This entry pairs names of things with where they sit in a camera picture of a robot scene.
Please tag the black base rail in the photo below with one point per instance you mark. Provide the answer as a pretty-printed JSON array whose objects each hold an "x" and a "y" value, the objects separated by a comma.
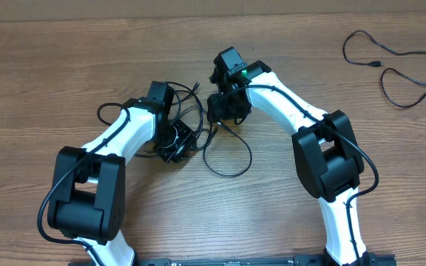
[{"x": 370, "y": 259}]

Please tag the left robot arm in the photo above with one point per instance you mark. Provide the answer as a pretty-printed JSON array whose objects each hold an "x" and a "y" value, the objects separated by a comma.
[{"x": 86, "y": 204}]

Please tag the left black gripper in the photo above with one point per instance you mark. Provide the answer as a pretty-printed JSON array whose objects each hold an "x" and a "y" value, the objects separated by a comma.
[{"x": 186, "y": 138}]

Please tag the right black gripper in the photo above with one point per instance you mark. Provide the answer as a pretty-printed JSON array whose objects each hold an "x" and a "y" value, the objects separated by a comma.
[{"x": 222, "y": 109}]

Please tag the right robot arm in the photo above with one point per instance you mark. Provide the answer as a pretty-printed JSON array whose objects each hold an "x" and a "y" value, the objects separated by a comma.
[{"x": 327, "y": 161}]

